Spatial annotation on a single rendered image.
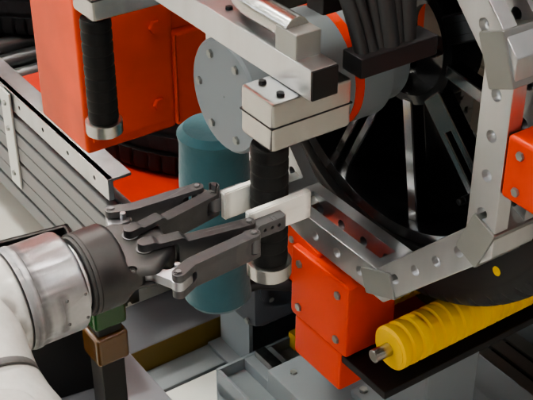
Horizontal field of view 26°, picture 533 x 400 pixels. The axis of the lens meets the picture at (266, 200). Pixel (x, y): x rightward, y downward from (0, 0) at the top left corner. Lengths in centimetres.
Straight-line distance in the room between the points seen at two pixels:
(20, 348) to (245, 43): 35
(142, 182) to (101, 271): 121
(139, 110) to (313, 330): 48
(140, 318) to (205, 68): 90
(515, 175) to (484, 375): 75
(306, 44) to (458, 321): 54
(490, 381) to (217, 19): 91
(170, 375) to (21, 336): 111
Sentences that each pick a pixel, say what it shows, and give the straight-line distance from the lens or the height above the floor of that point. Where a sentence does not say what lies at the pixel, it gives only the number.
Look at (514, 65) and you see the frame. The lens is 109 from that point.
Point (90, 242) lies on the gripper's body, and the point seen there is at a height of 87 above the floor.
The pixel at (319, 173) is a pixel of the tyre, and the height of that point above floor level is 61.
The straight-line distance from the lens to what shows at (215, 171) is 138.
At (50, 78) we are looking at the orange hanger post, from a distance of 184.
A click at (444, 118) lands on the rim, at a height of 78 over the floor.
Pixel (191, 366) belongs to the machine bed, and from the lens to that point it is 205.
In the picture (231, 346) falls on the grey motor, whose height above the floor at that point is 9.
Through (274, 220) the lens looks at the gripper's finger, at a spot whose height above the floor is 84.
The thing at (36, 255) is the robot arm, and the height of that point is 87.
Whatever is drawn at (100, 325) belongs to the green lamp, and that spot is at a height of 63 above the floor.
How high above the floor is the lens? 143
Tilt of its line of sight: 33 degrees down
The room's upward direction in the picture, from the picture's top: straight up
